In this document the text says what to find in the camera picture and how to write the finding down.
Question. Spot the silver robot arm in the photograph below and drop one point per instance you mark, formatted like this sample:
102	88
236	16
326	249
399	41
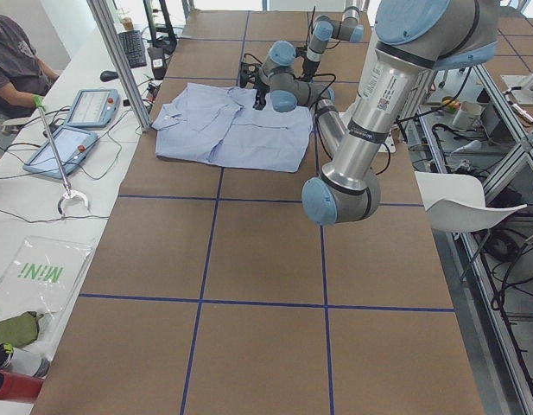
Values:
293	104
411	37

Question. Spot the upper teach pendant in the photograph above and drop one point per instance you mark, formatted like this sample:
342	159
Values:
93	108

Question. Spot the lower teach pendant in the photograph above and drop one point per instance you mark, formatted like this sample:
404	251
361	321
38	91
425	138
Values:
73	145

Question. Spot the black keyboard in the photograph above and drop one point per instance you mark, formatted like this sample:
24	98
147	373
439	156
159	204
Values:
133	47

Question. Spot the white plastic chair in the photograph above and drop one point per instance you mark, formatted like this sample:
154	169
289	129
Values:
456	203

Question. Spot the light blue striped shirt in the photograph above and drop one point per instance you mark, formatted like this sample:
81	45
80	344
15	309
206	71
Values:
219	126

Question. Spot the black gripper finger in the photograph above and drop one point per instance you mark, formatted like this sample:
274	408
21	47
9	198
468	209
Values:
259	103

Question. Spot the clear bag with green print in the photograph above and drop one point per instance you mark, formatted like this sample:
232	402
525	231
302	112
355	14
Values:
42	276

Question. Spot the aluminium frame post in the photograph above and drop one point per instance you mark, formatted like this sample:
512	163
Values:
103	18

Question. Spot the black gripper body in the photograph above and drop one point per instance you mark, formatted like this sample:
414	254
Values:
310	67
261	87

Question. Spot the teach pendant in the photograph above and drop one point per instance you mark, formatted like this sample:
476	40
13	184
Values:
93	108
73	145

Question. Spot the seated person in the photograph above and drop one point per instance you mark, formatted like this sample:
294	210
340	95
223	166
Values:
22	74

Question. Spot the red bottle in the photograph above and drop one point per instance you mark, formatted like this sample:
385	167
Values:
19	388

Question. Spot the green cloth pouch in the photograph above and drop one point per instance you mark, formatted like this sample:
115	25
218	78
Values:
20	331

